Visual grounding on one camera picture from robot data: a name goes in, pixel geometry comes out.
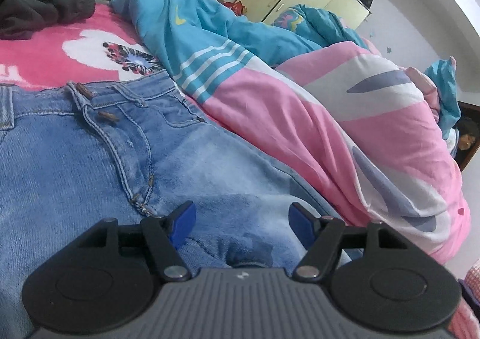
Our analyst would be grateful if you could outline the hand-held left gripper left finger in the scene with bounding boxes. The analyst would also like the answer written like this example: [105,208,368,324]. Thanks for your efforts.
[75,201,197,281]

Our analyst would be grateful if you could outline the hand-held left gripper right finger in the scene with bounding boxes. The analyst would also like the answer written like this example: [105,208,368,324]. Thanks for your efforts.
[288,202,411,283]

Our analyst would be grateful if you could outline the pink floral blanket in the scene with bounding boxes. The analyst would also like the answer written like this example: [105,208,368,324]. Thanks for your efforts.
[0,0,169,90]

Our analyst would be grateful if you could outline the dark grey garment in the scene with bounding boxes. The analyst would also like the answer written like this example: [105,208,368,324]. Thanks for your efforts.
[0,0,96,41]

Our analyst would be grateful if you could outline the blue denim jeans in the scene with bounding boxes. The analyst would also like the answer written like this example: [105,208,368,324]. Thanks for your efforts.
[0,71,361,339]

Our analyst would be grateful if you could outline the wooden door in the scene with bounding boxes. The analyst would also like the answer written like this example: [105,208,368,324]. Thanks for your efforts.
[452,101,480,173]

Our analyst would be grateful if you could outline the pink and blue quilt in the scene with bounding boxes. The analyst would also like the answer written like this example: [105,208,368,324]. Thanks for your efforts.
[110,0,471,265]

